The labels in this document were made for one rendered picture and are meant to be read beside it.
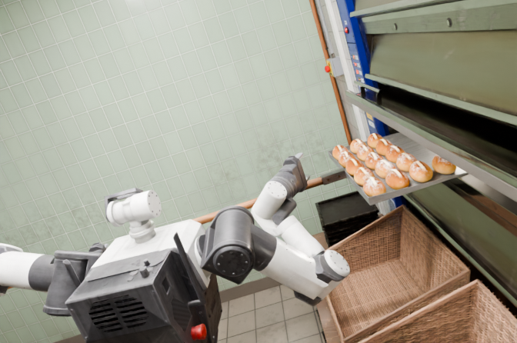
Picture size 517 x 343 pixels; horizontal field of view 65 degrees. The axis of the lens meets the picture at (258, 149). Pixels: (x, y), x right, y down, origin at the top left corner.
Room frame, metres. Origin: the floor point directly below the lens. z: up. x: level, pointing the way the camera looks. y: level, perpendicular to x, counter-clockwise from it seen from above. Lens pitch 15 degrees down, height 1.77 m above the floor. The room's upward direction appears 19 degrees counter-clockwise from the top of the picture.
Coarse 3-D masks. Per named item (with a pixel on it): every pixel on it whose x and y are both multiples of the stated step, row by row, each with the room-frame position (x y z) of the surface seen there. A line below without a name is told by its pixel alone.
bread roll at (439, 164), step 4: (436, 156) 1.20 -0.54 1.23; (432, 160) 1.21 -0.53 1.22; (436, 160) 1.19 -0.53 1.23; (440, 160) 1.17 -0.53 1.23; (444, 160) 1.16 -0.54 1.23; (432, 164) 1.20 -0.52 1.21; (436, 164) 1.18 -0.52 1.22; (440, 164) 1.16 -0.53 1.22; (444, 164) 1.15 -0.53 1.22; (448, 164) 1.15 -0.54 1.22; (452, 164) 1.15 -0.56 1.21; (436, 168) 1.18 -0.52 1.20; (440, 168) 1.16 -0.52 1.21; (444, 168) 1.15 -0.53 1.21; (448, 168) 1.14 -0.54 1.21; (452, 168) 1.14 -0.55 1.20; (440, 172) 1.17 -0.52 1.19; (444, 172) 1.15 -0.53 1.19; (448, 172) 1.15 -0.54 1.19; (452, 172) 1.15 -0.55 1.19
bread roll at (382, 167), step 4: (384, 160) 1.30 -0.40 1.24; (376, 164) 1.32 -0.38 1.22; (380, 164) 1.29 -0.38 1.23; (384, 164) 1.28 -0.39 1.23; (388, 164) 1.27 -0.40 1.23; (392, 164) 1.28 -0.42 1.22; (376, 168) 1.30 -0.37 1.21; (380, 168) 1.28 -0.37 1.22; (384, 168) 1.27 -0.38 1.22; (388, 168) 1.26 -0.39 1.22; (392, 168) 1.26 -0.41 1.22; (376, 172) 1.30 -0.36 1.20; (380, 172) 1.28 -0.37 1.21; (384, 172) 1.26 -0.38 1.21; (380, 176) 1.28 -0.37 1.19; (384, 176) 1.26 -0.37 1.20
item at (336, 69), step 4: (336, 56) 2.33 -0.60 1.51; (328, 60) 2.31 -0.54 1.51; (332, 60) 2.26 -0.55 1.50; (336, 60) 2.26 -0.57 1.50; (340, 60) 2.26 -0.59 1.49; (332, 64) 2.26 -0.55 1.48; (336, 64) 2.26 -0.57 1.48; (340, 64) 2.26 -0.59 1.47; (332, 68) 2.27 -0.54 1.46; (336, 68) 2.26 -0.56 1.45; (340, 68) 2.26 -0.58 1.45; (332, 72) 2.27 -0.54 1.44; (336, 72) 2.26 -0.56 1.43; (340, 72) 2.26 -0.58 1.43; (336, 76) 2.26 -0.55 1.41
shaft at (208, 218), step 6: (312, 180) 1.40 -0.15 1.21; (318, 180) 1.40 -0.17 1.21; (312, 186) 1.39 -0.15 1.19; (240, 204) 1.41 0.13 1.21; (246, 204) 1.40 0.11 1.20; (252, 204) 1.40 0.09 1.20; (204, 216) 1.41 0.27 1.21; (210, 216) 1.40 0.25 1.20; (198, 222) 1.40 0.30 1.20; (204, 222) 1.40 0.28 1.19
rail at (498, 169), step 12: (360, 96) 1.51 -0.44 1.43; (372, 108) 1.34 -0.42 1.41; (384, 108) 1.24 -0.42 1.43; (396, 120) 1.11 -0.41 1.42; (408, 120) 1.05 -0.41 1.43; (420, 132) 0.95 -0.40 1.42; (432, 132) 0.90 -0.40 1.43; (444, 144) 0.83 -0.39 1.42; (456, 144) 0.79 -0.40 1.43; (468, 156) 0.73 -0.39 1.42; (480, 156) 0.70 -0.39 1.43; (492, 168) 0.65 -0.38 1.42; (504, 168) 0.63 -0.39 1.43; (504, 180) 0.62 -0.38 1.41; (516, 180) 0.58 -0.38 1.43
